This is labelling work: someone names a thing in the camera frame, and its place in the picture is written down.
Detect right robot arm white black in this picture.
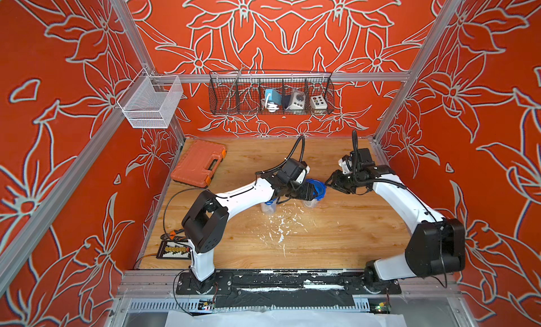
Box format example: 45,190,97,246
325,132,466,288

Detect orange handled pliers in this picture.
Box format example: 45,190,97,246
161,229,187,243

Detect blue white item in basket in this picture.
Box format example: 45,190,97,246
262,88,282,113

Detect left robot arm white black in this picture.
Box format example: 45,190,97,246
182,158,315,282

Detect black terminal block board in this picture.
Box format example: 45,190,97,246
156,241,191,260

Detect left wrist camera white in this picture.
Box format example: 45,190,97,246
295,165,310,185

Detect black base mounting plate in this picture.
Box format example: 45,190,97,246
173,269,402,312

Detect white button box in basket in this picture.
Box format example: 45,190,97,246
310,95,328,114

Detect white grey device in basket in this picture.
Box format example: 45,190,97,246
285,90,307,112

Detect left clear cup blue lid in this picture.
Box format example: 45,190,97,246
261,198,278,214

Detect clear plastic wall bin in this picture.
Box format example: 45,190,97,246
117,76,184,129

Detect orange plastic tool case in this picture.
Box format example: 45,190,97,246
170,140,227,188

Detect black wire wall basket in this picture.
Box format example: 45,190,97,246
209,69,335,116

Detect clear plastic cup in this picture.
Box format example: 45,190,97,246
302,199,319,208

